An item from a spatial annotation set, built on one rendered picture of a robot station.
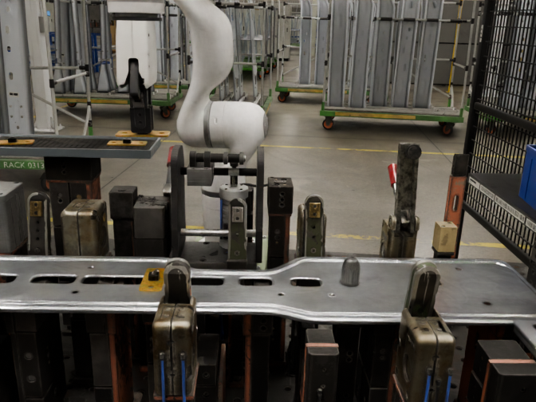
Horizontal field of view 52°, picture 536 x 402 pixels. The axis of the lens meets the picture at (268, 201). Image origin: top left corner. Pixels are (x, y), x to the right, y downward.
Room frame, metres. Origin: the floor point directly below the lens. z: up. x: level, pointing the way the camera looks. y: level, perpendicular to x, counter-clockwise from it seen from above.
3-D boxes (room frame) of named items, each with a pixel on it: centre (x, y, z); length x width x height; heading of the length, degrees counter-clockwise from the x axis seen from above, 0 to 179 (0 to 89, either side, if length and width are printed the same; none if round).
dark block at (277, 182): (1.08, -0.02, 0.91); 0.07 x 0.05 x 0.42; 2
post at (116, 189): (1.07, 0.30, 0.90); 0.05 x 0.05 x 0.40; 2
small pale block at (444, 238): (1.00, -0.35, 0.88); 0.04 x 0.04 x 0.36; 2
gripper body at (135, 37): (0.88, 0.21, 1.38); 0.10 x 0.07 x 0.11; 4
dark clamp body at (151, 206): (1.05, 0.23, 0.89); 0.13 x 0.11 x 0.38; 2
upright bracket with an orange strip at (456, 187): (1.03, -0.37, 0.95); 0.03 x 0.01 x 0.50; 92
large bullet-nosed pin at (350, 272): (0.87, -0.15, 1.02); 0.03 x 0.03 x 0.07
